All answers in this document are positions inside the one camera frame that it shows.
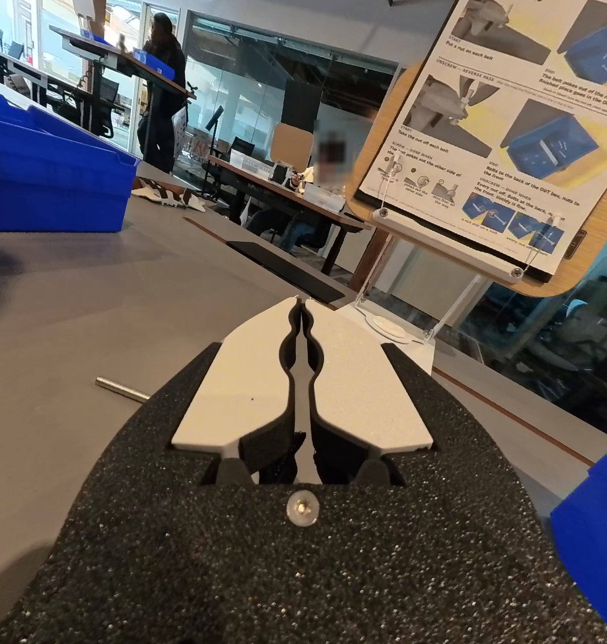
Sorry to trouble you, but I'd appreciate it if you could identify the small blue parts bin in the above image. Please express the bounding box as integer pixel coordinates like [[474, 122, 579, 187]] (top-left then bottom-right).
[[131, 48, 176, 81]]

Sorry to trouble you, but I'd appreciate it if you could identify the white black patterned item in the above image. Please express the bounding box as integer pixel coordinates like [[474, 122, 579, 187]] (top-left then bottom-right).
[[131, 177, 208, 211]]

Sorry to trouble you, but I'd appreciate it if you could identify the wooden office desk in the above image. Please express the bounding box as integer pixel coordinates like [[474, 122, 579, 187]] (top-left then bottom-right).
[[207, 153, 372, 275]]

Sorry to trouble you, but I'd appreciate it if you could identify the blue plastic bin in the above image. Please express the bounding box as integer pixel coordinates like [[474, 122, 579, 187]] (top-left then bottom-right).
[[0, 87, 140, 233], [550, 435, 607, 640]]

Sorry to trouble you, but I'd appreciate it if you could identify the printed instruction sheet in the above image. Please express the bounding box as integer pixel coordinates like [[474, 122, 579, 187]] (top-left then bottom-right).
[[359, 0, 607, 275]]

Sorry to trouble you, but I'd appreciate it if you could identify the silver steel bolt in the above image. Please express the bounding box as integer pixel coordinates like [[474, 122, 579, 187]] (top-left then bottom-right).
[[95, 376, 151, 403]]

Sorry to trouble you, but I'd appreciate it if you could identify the brown rounded board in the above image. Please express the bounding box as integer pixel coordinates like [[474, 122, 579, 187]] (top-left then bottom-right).
[[272, 122, 318, 164]]

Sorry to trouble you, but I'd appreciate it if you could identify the row of office desks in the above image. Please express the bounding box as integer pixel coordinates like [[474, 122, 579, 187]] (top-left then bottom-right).
[[0, 28, 125, 138]]

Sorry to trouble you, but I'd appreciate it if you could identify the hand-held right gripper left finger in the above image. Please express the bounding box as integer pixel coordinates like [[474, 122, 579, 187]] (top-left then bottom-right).
[[170, 297, 305, 485]]

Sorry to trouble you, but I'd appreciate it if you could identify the black desk cable cover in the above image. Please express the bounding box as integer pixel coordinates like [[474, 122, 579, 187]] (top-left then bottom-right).
[[227, 240, 345, 304]]

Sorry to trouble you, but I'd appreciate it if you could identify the clear plastic box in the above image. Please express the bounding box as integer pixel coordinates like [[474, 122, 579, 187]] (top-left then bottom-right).
[[303, 181, 347, 213], [231, 152, 276, 173]]

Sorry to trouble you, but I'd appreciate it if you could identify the white document stand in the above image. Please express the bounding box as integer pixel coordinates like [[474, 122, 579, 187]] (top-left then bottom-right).
[[334, 58, 607, 377]]

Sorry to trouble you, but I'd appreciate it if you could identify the wooden standing desk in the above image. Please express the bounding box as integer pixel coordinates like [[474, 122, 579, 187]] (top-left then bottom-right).
[[49, 25, 197, 139]]

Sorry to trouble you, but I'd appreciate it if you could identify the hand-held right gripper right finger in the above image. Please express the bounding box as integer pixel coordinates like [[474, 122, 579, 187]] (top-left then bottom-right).
[[303, 300, 435, 485]]

